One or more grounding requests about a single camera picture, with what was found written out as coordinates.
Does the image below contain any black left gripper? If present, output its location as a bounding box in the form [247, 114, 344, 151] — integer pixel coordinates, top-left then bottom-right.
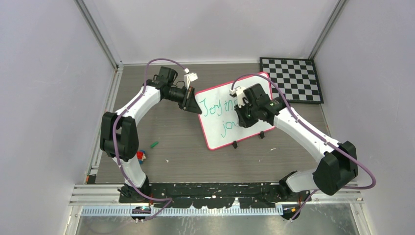
[164, 85, 202, 114]

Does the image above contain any pink framed whiteboard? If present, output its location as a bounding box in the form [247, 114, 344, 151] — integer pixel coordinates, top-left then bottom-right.
[195, 81, 275, 150]

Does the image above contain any green marker cap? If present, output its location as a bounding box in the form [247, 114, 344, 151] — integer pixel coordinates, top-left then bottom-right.
[150, 141, 159, 148]

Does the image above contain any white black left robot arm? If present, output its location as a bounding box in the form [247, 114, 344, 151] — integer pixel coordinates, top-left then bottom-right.
[99, 67, 202, 203]

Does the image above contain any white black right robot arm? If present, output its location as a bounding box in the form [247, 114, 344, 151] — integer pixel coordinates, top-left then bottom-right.
[230, 84, 358, 201]

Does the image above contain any black white chessboard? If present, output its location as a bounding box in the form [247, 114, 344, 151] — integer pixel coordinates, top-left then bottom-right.
[259, 57, 324, 104]

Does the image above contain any blue red toy car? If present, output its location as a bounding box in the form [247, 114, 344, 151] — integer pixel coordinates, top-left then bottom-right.
[136, 150, 146, 164]

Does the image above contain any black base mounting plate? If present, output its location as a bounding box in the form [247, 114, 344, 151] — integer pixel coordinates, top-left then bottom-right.
[118, 182, 313, 210]

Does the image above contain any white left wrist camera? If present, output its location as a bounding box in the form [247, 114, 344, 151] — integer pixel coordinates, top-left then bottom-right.
[184, 68, 198, 89]

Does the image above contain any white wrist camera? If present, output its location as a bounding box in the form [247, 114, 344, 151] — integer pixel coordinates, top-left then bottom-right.
[184, 68, 198, 89]
[229, 86, 249, 108]

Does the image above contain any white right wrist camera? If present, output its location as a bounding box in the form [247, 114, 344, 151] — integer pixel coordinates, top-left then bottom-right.
[229, 86, 249, 108]

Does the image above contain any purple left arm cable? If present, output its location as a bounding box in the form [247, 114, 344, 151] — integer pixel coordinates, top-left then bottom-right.
[111, 58, 190, 222]

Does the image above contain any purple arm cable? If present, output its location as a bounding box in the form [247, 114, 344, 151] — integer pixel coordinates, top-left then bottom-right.
[111, 58, 190, 222]
[230, 73, 377, 222]

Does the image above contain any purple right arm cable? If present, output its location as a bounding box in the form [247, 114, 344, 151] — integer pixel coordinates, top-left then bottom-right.
[230, 73, 377, 222]

